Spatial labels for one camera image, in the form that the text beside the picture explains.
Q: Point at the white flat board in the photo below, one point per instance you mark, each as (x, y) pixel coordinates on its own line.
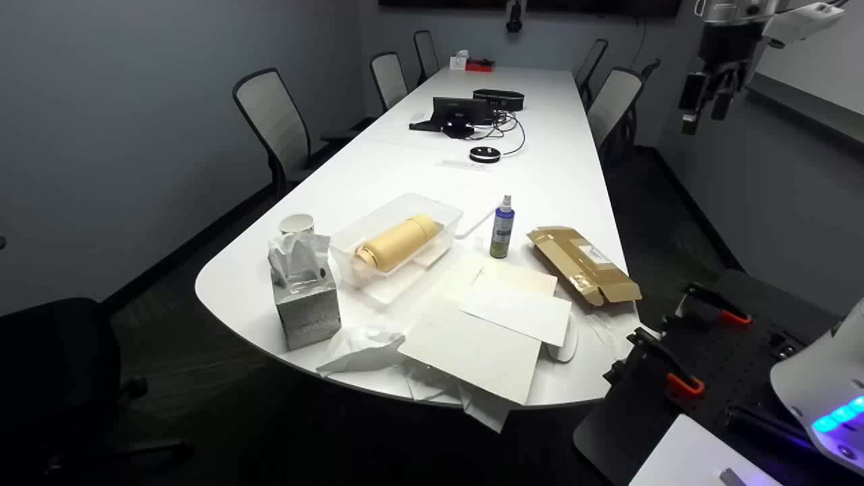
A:
(693, 454)

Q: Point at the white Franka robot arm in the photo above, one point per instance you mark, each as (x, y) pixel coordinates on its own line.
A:
(823, 387)

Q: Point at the grey mesh office chair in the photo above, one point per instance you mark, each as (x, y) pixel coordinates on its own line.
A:
(426, 52)
(270, 113)
(391, 80)
(615, 100)

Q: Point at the wall whiteboard with tray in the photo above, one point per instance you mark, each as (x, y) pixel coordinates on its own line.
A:
(812, 98)

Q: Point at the grey tissue box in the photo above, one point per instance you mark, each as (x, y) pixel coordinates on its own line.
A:
(307, 300)

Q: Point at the black padded office chair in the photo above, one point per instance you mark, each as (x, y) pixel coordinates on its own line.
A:
(59, 379)

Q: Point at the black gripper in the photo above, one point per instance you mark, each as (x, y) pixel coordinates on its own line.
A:
(724, 45)

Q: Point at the wall mounted screen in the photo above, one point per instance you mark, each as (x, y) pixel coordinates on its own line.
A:
(584, 6)

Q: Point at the crumpled white tissue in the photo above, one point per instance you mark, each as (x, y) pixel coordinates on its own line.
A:
(366, 350)

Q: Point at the black oval device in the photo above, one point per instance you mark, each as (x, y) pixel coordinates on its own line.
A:
(497, 98)

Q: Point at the small red item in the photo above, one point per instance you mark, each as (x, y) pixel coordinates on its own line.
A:
(478, 65)

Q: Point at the white cup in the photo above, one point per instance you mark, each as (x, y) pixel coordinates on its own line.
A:
(296, 223)

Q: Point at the small white box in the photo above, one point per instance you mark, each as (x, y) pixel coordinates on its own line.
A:
(458, 61)

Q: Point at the black conference phone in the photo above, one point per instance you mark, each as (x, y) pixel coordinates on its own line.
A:
(451, 115)

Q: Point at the clear plastic lunch box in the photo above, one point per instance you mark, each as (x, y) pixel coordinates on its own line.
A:
(396, 211)

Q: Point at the yellow cylinder container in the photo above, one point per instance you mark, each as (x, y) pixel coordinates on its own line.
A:
(396, 241)

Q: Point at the white paper sheet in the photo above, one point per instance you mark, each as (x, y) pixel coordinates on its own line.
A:
(522, 311)

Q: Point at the brown cardboard box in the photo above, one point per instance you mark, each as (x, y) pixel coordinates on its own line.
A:
(584, 267)

